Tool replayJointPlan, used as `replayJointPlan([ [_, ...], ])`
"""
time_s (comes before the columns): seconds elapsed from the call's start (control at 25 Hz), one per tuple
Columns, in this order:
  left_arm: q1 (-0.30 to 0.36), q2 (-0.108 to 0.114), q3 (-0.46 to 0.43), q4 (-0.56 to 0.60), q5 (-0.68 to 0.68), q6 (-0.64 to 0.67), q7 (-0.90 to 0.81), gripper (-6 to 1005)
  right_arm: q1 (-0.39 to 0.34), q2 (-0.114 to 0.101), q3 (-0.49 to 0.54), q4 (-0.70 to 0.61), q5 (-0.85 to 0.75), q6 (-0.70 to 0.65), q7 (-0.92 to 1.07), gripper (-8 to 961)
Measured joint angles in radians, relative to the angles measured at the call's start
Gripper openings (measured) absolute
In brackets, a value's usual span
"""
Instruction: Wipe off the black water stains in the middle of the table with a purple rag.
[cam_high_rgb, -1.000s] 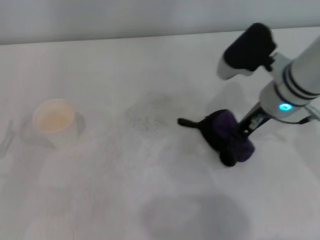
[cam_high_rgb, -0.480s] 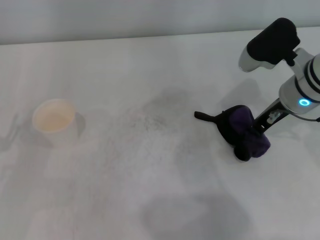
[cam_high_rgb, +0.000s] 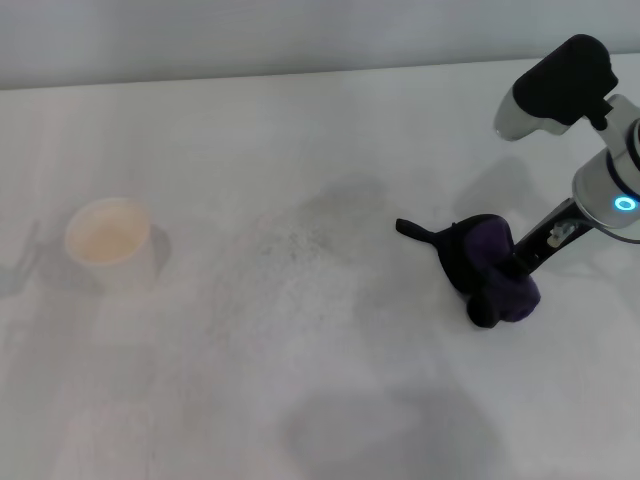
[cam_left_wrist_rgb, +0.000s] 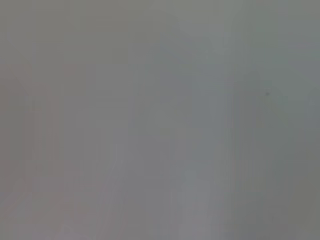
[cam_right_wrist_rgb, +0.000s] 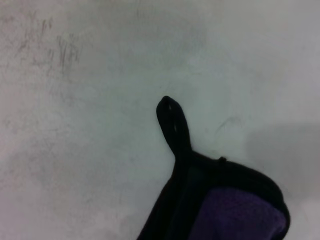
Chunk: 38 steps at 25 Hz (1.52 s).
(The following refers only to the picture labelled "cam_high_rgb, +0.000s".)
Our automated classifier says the white paper cup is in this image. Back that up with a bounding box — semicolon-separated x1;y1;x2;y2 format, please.
63;197;172;297

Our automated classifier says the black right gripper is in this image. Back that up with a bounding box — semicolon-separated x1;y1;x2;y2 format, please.
509;196;597;275

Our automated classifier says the purple rag with black trim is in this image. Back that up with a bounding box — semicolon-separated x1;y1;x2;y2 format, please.
395;213;543;329

